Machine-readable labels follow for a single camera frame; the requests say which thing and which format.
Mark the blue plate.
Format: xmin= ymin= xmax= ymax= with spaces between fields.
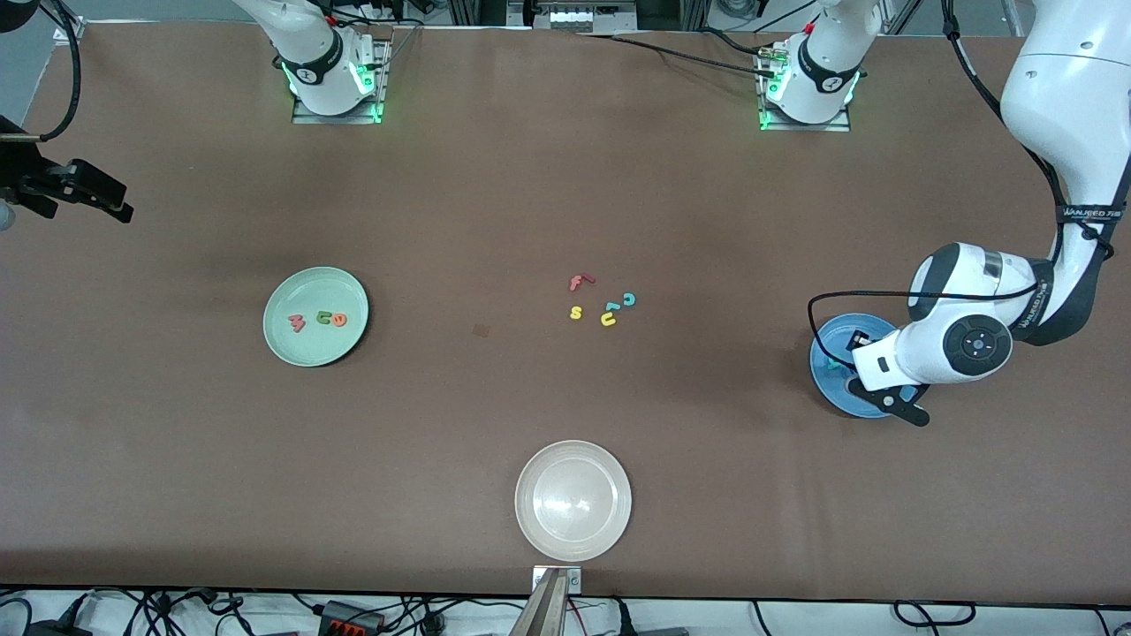
xmin=809 ymin=313 xmax=904 ymax=420

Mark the green plate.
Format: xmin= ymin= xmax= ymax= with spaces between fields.
xmin=262 ymin=266 xmax=370 ymax=368

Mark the beige plate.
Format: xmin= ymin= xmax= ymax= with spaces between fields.
xmin=514 ymin=439 xmax=634 ymax=563

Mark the white terminal block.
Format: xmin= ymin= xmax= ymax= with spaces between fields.
xmin=530 ymin=0 xmax=639 ymax=34

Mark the black orange power strip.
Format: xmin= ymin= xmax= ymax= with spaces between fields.
xmin=320 ymin=600 xmax=386 ymax=636

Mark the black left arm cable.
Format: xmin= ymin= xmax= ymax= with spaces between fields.
xmin=807 ymin=0 xmax=1116 ymax=372

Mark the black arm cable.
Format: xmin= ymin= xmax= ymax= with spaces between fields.
xmin=807 ymin=0 xmax=1116 ymax=372
xmin=35 ymin=0 xmax=82 ymax=142

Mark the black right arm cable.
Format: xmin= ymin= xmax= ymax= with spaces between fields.
xmin=35 ymin=0 xmax=82 ymax=142

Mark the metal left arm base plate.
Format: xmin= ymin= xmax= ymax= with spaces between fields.
xmin=757 ymin=44 xmax=853 ymax=133

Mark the black cable loop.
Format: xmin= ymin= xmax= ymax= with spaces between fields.
xmin=891 ymin=601 xmax=978 ymax=630

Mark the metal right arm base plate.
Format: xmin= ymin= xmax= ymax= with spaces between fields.
xmin=292 ymin=35 xmax=390 ymax=125

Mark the short black table cable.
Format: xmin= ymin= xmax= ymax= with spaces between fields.
xmin=700 ymin=27 xmax=771 ymax=57

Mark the long black table cable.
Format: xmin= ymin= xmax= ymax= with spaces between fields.
xmin=579 ymin=31 xmax=778 ymax=80

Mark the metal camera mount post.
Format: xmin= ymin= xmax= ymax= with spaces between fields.
xmin=509 ymin=565 xmax=584 ymax=636

